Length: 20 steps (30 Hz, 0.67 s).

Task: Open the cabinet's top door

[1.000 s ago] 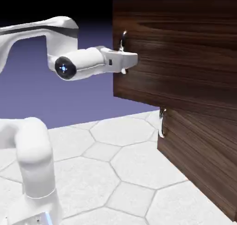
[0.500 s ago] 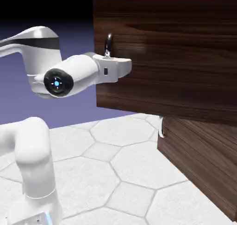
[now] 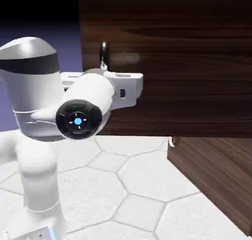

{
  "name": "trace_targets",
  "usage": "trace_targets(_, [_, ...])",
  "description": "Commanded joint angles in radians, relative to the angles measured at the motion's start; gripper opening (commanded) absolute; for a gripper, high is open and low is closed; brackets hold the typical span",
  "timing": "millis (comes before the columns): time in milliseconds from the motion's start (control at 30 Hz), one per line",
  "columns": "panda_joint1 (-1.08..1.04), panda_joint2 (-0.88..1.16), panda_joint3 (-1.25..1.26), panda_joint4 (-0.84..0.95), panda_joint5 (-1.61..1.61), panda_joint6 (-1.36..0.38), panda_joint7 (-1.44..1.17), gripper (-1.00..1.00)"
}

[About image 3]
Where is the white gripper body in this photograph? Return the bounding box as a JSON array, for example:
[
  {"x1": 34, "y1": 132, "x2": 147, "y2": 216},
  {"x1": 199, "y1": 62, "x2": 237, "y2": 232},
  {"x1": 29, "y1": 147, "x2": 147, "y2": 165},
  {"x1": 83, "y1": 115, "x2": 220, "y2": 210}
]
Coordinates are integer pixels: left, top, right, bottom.
[{"x1": 60, "y1": 71, "x2": 144, "y2": 100}]

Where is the dark wood cabinet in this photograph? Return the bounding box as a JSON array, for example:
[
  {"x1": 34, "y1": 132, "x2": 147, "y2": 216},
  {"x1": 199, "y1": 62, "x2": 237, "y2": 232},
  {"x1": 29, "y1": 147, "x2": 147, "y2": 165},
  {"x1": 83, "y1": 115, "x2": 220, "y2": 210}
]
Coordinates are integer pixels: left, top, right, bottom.
[{"x1": 78, "y1": 0, "x2": 252, "y2": 237}]

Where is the large dark wood door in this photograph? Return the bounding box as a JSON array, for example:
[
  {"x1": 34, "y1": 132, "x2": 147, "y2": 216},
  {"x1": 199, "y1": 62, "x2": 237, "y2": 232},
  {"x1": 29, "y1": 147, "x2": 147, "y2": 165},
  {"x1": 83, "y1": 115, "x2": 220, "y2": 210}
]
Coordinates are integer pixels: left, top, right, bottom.
[{"x1": 78, "y1": 0, "x2": 252, "y2": 138}]

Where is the small dark wood door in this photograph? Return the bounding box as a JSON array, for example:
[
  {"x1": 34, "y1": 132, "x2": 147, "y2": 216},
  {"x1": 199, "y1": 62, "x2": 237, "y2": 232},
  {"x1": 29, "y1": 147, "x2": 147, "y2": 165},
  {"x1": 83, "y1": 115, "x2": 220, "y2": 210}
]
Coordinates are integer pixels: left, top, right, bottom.
[{"x1": 167, "y1": 137, "x2": 252, "y2": 237}]

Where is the dark curved metal handle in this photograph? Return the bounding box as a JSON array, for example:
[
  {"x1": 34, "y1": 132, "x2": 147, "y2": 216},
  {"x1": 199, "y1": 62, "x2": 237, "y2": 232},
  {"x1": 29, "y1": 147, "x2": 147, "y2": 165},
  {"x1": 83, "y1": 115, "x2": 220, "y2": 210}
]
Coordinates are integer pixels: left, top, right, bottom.
[{"x1": 99, "y1": 41, "x2": 110, "y2": 71}]

